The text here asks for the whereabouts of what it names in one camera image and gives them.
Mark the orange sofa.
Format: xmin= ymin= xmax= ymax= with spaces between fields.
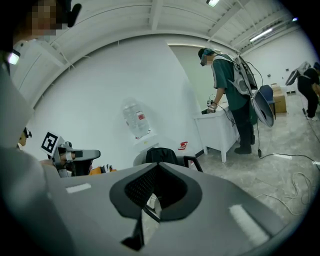
xmin=89 ymin=166 xmax=117 ymax=176

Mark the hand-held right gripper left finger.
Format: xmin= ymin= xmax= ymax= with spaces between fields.
xmin=42 ymin=161 xmax=160 ymax=256

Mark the white desk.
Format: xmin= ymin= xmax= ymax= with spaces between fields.
xmin=194 ymin=101 xmax=241 ymax=163

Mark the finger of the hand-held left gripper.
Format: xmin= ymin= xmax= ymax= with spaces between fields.
xmin=71 ymin=149 xmax=101 ymax=161

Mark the black cable with adapter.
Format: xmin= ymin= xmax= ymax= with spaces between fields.
xmin=256 ymin=119 xmax=320 ymax=173

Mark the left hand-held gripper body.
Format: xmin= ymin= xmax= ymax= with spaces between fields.
xmin=40 ymin=131 xmax=76 ymax=179

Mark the black head-worn camera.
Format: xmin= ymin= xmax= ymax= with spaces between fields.
xmin=66 ymin=2 xmax=83 ymax=28

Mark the person's head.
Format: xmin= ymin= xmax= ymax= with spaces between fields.
xmin=13 ymin=0 xmax=70 ymax=42

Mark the blue chair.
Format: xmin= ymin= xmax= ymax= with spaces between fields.
xmin=259 ymin=84 xmax=276 ymax=120

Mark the person's left hand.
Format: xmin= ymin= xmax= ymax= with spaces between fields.
xmin=62 ymin=151 xmax=76 ymax=163

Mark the black backpack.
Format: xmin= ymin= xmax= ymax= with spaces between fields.
xmin=145 ymin=147 xmax=179 ymax=166

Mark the cardboard box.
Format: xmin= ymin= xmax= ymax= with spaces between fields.
xmin=271 ymin=83 xmax=288 ymax=114

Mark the grey chair with black legs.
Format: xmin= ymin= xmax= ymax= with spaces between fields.
xmin=133 ymin=149 xmax=204 ymax=173

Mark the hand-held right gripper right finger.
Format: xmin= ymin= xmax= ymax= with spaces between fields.
xmin=149 ymin=161 xmax=296 ymax=256

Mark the coiled white cable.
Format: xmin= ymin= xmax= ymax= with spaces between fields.
xmin=254 ymin=172 xmax=313 ymax=216

